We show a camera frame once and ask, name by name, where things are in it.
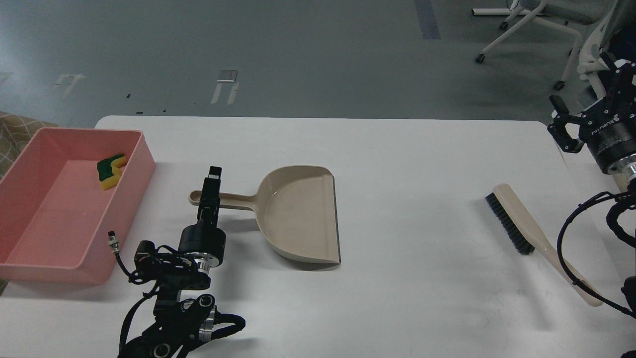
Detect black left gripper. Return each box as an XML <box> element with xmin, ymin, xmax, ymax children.
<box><xmin>178</xmin><ymin>166</ymin><xmax>227</xmax><ymax>268</ymax></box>

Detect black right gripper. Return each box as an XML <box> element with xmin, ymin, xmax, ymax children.
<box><xmin>547</xmin><ymin>63</ymin><xmax>636</xmax><ymax>174</ymax></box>

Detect beige plastic dustpan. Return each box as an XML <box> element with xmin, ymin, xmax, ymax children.
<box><xmin>220</xmin><ymin>165</ymin><xmax>341</xmax><ymax>265</ymax></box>

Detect yellow green sponge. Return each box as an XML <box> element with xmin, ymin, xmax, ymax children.
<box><xmin>97</xmin><ymin>153</ymin><xmax>128</xmax><ymax>190</ymax></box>

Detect beige hand brush black bristles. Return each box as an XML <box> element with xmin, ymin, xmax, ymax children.
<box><xmin>484</xmin><ymin>183</ymin><xmax>603</xmax><ymax>307</ymax></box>

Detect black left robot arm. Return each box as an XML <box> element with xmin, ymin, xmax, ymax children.
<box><xmin>108</xmin><ymin>166</ymin><xmax>246</xmax><ymax>358</ymax></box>

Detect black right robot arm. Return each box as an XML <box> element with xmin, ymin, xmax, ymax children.
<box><xmin>547</xmin><ymin>52</ymin><xmax>635</xmax><ymax>274</ymax></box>

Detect pink plastic bin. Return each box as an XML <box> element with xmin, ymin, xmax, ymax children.
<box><xmin>0</xmin><ymin>127</ymin><xmax>156</xmax><ymax>285</ymax></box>

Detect white office chair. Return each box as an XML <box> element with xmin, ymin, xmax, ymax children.
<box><xmin>475</xmin><ymin>0</ymin><xmax>613</xmax><ymax>91</ymax></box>

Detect white chair right edge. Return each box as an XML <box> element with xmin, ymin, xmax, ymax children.
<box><xmin>575</xmin><ymin>0</ymin><xmax>636</xmax><ymax>100</ymax></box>

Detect beige patterned cushion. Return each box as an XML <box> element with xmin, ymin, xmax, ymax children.
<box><xmin>0</xmin><ymin>112</ymin><xmax>59</xmax><ymax>178</ymax></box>

